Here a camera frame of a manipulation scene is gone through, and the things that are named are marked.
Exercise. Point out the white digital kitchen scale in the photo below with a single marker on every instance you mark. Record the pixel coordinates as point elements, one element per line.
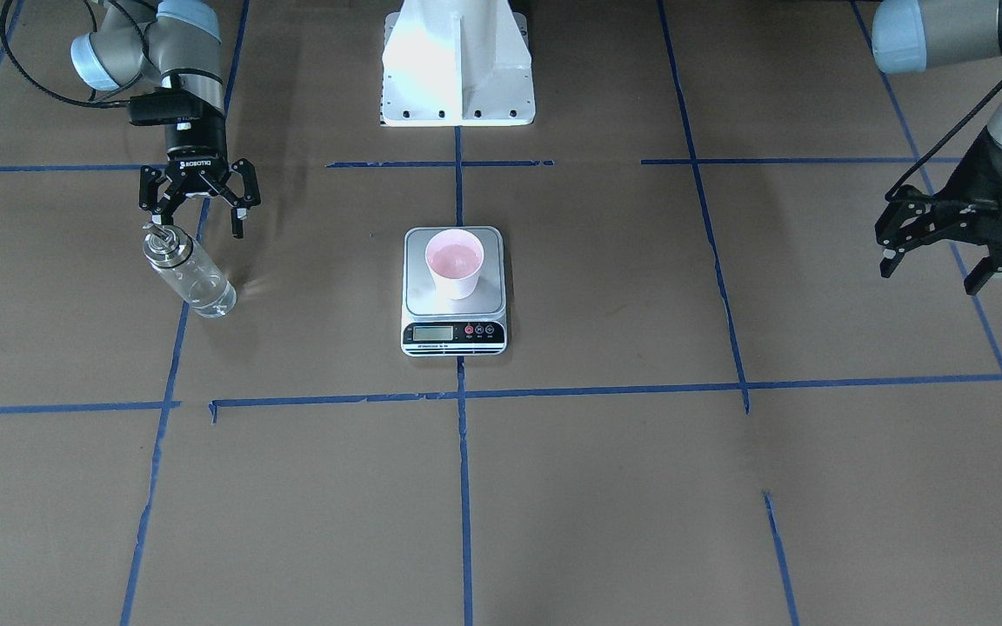
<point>452,319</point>

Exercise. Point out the pink plastic cup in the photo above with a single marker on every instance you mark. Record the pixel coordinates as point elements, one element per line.
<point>454,258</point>

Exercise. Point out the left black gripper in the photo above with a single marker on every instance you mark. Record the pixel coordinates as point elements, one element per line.
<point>964,205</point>

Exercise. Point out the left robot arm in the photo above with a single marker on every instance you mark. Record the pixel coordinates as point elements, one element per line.
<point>913,36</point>

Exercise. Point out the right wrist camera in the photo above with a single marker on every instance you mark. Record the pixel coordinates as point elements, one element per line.
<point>168,106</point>

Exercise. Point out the brown paper table cover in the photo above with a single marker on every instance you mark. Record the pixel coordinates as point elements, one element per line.
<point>711,409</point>

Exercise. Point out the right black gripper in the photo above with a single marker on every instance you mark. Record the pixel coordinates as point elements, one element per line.
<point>195,144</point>

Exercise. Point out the clear glass sauce bottle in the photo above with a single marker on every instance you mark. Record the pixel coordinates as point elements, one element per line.
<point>176,257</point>

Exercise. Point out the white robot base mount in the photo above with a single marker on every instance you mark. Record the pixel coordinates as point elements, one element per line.
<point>458,64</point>

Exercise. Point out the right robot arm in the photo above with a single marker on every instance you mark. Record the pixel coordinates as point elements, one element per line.
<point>174,47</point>

